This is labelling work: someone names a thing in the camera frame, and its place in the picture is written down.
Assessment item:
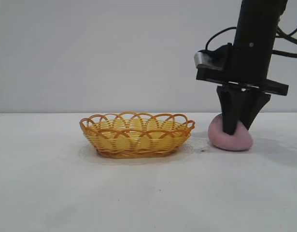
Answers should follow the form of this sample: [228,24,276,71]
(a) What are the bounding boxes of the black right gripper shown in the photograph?
[196,14,289,136]

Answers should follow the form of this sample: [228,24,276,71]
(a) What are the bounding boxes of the pink round bun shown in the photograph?
[208,113,253,152]

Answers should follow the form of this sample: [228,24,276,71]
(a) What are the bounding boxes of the yellow woven plastic basket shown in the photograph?
[79,111,196,160]

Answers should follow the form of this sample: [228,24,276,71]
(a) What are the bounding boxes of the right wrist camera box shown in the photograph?
[193,43,234,72]

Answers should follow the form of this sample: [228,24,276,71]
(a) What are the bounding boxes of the black right camera cable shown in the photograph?
[204,26,237,53]

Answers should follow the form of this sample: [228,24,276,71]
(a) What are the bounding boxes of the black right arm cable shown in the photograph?
[271,20,297,59]

